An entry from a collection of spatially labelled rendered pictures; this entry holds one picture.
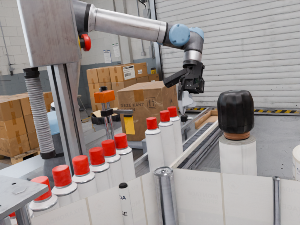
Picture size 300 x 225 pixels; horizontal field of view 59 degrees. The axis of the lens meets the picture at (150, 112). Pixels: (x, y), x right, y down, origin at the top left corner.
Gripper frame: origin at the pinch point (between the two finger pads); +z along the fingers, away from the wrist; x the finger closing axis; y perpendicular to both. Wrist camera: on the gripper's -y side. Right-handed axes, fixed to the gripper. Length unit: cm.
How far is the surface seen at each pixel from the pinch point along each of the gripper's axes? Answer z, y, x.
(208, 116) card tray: -17, -12, 70
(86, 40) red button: 0, 1, -56
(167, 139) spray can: 13.2, 1.4, -11.3
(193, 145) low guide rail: 12.3, 4.5, 6.2
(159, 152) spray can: 18.7, 2.1, -17.5
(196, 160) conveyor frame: 17.6, 5.5, 7.4
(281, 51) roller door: -195, 8, 331
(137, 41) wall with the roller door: -262, -286, 344
